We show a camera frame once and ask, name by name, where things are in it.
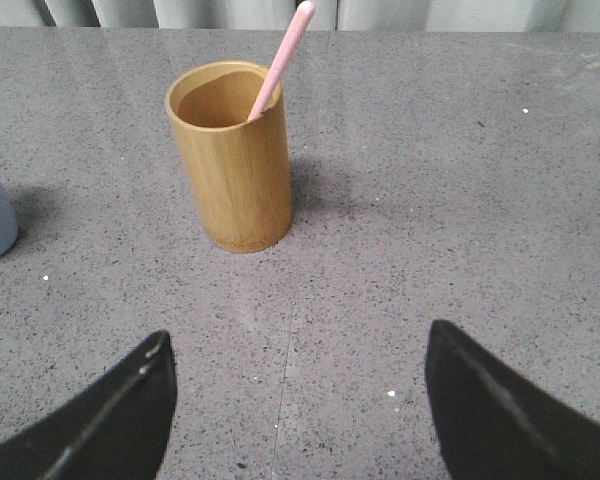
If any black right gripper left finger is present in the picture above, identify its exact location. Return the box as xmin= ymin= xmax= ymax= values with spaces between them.
xmin=0 ymin=330 xmax=177 ymax=479

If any pink chopstick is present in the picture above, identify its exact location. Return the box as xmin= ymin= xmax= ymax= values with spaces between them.
xmin=248 ymin=1 xmax=316 ymax=121

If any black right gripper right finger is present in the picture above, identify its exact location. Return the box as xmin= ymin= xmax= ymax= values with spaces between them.
xmin=425 ymin=320 xmax=600 ymax=479

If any bamboo cylindrical cup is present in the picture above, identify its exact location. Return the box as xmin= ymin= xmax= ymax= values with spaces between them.
xmin=165 ymin=60 xmax=293 ymax=253

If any white pleated curtain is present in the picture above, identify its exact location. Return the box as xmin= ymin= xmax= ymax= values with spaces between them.
xmin=0 ymin=0 xmax=600 ymax=33

